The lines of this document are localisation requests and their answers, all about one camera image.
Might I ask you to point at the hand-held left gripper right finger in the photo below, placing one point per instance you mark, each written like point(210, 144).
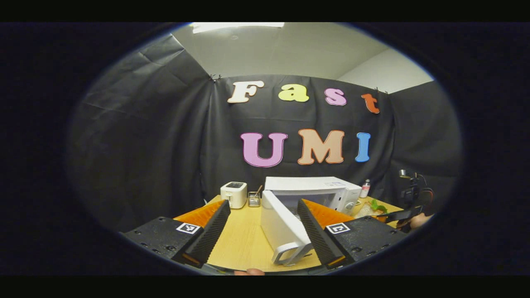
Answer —
point(316, 238)

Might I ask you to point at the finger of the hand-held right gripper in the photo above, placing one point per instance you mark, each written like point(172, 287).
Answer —
point(399, 215)

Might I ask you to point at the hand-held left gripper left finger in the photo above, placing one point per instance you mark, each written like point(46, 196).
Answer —
point(207, 240)

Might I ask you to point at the sandwich with green lettuce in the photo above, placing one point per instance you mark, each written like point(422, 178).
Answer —
point(377, 205)

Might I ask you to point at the white microwave oven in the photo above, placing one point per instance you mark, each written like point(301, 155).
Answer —
point(285, 229)

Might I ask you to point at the clear bottle with pink label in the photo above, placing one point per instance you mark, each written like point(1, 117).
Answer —
point(365, 189)

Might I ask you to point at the white toaster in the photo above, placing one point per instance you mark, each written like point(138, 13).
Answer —
point(234, 194)

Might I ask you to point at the black backdrop cloth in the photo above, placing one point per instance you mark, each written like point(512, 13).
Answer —
point(145, 145)

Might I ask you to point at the ceiling light panel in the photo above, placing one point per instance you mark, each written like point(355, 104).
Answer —
point(238, 27)

